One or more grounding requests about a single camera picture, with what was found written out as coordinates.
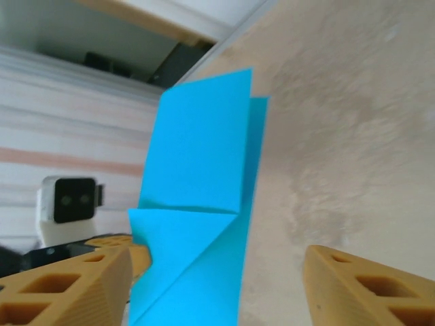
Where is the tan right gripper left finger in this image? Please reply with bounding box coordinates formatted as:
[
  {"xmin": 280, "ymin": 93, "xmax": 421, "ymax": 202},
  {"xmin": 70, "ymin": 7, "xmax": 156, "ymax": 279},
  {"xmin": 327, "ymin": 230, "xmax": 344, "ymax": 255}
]
[{"xmin": 0, "ymin": 246, "xmax": 134, "ymax": 326}]

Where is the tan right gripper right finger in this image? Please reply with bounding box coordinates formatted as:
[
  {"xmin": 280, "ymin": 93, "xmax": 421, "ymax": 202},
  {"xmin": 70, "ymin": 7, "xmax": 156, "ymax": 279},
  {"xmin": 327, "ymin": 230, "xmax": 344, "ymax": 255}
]
[{"xmin": 302, "ymin": 244, "xmax": 435, "ymax": 326}]

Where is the blue cloth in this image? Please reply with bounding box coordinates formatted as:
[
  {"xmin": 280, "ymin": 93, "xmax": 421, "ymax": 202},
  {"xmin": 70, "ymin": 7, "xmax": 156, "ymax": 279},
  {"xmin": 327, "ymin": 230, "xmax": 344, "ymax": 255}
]
[{"xmin": 127, "ymin": 67, "xmax": 272, "ymax": 326}]

